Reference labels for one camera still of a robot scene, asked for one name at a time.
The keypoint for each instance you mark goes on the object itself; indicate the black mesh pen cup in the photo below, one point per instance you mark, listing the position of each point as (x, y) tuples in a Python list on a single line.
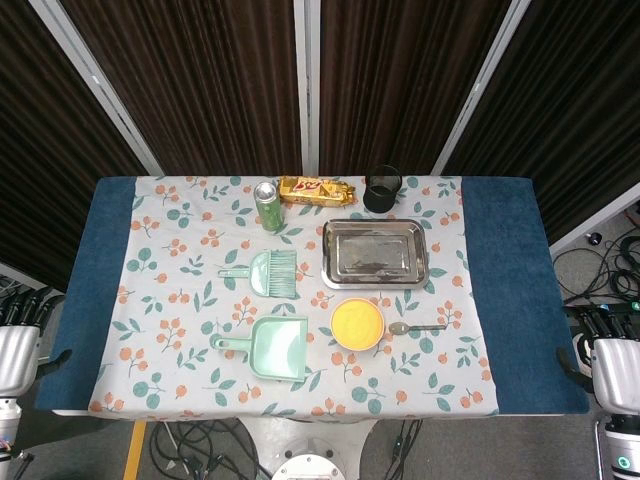
[(381, 197)]

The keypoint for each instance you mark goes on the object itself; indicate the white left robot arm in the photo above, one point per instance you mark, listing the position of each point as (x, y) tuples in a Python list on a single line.
[(7, 425)]

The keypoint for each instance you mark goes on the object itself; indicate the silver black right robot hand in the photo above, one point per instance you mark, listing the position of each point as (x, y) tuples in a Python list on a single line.
[(617, 375)]

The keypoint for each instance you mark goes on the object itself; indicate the clear plastic spoon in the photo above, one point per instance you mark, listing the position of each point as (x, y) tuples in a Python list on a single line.
[(400, 328)]

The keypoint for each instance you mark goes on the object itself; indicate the mint green dustpan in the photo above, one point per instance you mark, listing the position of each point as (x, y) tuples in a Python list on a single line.
[(280, 350)]

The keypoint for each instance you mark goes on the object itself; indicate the beige bowl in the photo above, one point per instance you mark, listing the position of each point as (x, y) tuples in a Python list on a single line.
[(357, 344)]

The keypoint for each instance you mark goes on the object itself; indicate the gold biscuit packet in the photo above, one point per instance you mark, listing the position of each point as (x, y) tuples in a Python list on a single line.
[(315, 192)]

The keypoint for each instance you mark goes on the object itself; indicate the blue towel table cover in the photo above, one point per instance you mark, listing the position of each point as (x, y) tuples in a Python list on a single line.
[(505, 280)]

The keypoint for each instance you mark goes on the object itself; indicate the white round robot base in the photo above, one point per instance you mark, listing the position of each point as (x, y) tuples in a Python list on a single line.
[(306, 465)]

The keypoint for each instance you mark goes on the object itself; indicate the mint green hand brush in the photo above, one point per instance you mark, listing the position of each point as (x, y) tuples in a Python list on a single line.
[(272, 272)]

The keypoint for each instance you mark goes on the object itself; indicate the white partition frame post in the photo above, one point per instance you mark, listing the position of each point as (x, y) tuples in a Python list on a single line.
[(306, 85), (100, 85), (480, 85)]

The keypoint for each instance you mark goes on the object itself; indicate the green drink can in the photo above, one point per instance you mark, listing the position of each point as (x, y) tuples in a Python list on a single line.
[(269, 210)]

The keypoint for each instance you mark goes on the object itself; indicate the dark ribbed partition screen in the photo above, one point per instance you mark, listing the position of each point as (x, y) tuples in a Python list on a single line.
[(210, 85)]

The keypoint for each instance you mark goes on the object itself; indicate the stainless steel tray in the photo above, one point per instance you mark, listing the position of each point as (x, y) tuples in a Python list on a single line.
[(375, 252)]

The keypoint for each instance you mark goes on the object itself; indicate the floral printed tablecloth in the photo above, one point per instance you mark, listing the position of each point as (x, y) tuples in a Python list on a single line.
[(165, 240)]

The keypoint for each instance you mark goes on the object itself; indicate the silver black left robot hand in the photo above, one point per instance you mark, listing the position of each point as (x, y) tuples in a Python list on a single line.
[(17, 357)]

